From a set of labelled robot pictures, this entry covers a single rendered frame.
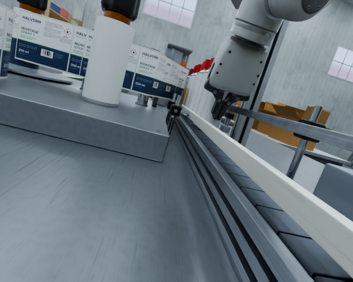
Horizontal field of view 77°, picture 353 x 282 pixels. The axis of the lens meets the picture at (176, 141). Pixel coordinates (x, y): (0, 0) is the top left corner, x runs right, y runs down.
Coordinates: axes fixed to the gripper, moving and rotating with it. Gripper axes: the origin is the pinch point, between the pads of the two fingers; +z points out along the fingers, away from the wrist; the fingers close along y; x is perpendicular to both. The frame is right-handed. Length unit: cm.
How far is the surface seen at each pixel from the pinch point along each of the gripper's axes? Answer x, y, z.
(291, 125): 21.9, -3.1, -9.2
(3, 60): -0.6, 48.1, 2.9
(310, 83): -900, -613, 120
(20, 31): -27, 60, 4
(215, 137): 17.6, 4.2, -2.2
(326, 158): -116, -148, 62
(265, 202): 33.4, 2.6, -5.4
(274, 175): 34.3, 4.2, -9.2
